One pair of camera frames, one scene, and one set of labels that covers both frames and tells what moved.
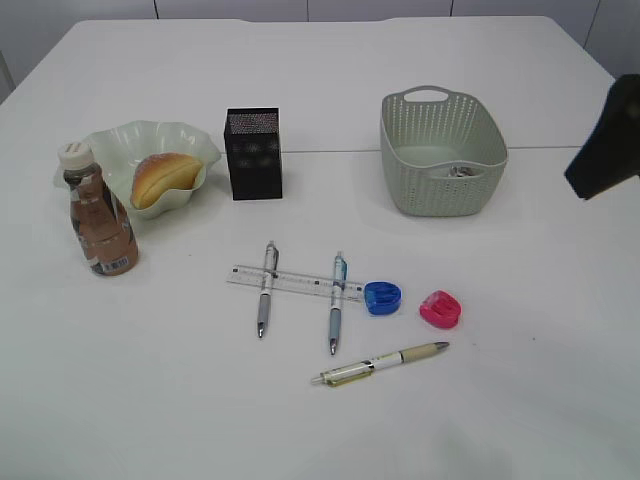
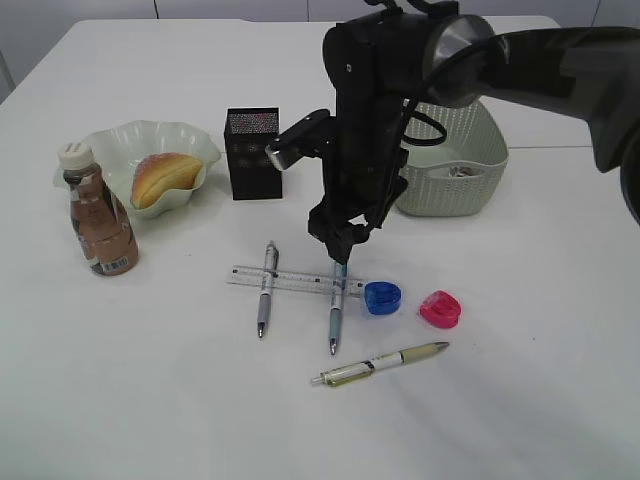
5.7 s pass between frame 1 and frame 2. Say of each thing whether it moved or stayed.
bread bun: stayed
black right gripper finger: moved
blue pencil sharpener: stayed
